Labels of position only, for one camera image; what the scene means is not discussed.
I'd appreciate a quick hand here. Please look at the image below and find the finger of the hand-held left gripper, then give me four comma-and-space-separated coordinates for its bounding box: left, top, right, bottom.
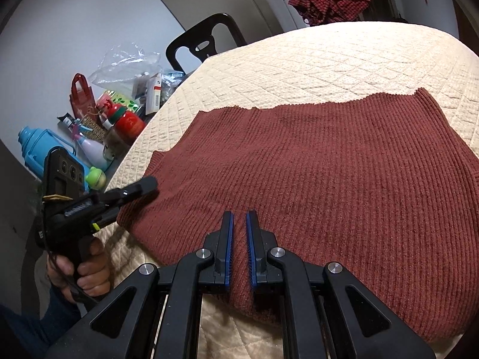
100, 176, 158, 211

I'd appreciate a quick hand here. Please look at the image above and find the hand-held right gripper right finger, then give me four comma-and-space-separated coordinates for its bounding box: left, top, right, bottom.
245, 209, 437, 359

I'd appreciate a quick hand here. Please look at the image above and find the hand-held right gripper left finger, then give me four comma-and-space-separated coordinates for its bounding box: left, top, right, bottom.
45, 211, 235, 359

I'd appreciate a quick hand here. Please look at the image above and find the rust brown knit sweater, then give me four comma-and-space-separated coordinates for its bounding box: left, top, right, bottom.
117, 88, 479, 345

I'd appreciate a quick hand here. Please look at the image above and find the person's left forearm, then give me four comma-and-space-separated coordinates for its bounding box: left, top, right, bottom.
0, 287, 82, 359

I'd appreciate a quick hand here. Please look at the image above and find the person's left hand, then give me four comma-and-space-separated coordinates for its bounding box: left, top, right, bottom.
47, 237, 111, 300

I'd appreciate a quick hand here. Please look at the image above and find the green frog toy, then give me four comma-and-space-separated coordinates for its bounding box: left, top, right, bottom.
85, 167, 106, 190

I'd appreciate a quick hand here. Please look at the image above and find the white spray bottle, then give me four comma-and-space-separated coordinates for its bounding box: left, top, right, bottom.
74, 135, 110, 171

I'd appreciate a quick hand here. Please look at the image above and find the red bottle with green cap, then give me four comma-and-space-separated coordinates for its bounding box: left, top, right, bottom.
107, 103, 147, 145

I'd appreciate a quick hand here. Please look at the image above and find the blue thermos jug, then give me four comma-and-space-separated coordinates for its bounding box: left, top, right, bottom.
18, 126, 91, 192

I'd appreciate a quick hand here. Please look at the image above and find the leaf patterned box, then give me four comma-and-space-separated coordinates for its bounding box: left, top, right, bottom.
96, 90, 140, 113

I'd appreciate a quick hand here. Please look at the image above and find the white carton with red label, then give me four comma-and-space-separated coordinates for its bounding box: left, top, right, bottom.
145, 73, 164, 115

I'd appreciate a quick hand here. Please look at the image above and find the red gift bag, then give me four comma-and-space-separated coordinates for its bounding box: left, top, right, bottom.
69, 73, 98, 121

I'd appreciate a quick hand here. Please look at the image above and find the clear plastic bag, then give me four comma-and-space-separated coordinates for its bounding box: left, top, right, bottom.
88, 43, 164, 91

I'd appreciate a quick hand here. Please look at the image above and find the black chair back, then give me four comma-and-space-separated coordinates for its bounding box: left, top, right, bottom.
166, 13, 248, 74

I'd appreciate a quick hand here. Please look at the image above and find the cream quilted blanket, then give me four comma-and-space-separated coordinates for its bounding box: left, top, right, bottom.
95, 20, 479, 359

